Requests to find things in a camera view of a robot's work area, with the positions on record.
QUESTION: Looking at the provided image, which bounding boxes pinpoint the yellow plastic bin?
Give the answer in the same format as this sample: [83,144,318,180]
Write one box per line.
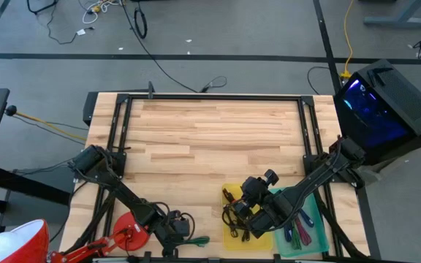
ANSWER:
[221,183,273,252]

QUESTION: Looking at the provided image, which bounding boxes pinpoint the yellow extension cord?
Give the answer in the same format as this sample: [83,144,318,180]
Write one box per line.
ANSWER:
[341,0,355,80]

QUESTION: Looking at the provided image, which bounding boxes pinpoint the coiled black cable loop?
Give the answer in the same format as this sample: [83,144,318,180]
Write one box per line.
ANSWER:
[133,6,148,39]

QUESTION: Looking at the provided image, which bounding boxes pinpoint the black computer tower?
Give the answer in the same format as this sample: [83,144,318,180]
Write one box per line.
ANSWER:
[333,58,421,167]

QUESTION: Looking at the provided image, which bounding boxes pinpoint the yellow stick with black ball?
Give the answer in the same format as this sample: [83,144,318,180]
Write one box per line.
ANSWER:
[4,104,87,142]

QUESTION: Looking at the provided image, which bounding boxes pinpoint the red desk lamp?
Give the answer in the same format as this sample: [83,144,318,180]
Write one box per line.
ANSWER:
[0,210,151,263]

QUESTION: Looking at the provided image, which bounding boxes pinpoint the thin black cable white tag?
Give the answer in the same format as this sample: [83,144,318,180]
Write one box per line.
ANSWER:
[45,3,95,45]

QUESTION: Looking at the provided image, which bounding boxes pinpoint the grey table base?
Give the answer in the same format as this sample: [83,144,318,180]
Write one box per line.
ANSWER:
[363,0,421,28]

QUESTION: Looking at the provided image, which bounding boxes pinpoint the long black floor cable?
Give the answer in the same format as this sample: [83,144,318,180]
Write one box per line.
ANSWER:
[121,0,199,93]

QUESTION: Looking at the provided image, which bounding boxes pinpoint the white cable bundle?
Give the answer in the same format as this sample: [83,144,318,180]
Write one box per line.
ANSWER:
[81,0,124,26]

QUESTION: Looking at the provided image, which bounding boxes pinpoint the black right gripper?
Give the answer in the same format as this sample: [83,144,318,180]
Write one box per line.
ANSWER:
[232,177,292,239]

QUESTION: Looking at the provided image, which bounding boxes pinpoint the black aluminium rig frame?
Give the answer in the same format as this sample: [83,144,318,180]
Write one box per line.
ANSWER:
[59,91,382,263]

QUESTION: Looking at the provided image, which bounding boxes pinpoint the black cable with plug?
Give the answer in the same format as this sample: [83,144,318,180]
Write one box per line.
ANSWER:
[198,75,228,94]

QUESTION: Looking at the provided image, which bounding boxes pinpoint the teal plastic bin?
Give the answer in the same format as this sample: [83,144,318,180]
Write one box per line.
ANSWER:
[268,186,330,259]

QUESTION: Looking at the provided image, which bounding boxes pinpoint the magenta braided USB cable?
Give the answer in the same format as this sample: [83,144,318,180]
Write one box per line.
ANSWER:
[295,218,312,246]

